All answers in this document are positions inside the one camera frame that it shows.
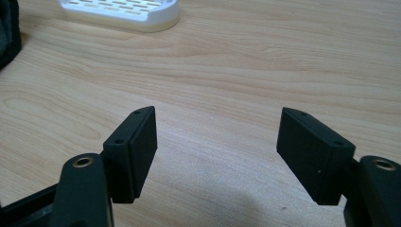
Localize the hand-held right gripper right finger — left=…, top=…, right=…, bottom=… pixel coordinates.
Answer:
left=276, top=106, right=357, bottom=206

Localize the white slotted soap dish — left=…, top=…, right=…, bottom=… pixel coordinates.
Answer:
left=57, top=0, right=182, bottom=33

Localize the dark drawstring cloth bag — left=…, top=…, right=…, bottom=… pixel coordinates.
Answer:
left=0, top=0, right=23, bottom=71

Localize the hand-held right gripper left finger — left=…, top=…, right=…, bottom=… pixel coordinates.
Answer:
left=101, top=105, right=158, bottom=204

